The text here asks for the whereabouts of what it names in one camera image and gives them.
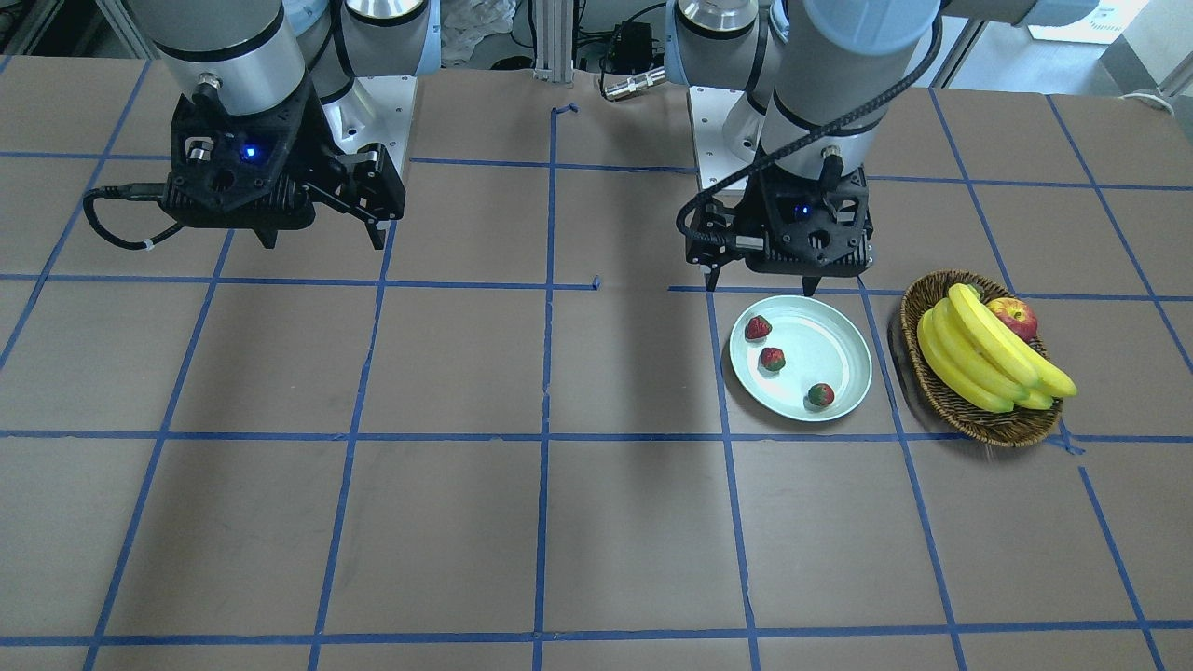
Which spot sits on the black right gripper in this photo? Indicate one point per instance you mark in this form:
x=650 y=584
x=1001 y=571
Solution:
x=315 y=147

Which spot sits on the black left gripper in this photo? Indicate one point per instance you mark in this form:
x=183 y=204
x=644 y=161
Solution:
x=714 y=258

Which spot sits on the red strawberry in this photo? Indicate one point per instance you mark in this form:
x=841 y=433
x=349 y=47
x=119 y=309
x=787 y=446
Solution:
x=757 y=328
x=772 y=359
x=821 y=395

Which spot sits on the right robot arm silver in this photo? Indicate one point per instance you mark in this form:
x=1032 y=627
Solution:
x=257 y=52

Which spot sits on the pale green plate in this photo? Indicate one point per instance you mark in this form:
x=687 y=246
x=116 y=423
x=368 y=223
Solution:
x=821 y=345

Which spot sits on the yellow banana bunch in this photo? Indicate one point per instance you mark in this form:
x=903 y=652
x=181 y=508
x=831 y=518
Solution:
x=982 y=361

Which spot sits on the red yellow apple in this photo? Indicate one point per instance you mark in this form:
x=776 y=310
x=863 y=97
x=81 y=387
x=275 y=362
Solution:
x=1016 y=315

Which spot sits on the brown wicker basket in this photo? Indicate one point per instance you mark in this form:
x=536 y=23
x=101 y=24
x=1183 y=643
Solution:
x=930 y=399

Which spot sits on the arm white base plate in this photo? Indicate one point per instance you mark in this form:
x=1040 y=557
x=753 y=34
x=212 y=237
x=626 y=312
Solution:
x=377 y=110
x=726 y=129

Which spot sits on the aluminium frame post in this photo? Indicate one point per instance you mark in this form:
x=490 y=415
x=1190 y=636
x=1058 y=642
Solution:
x=553 y=40

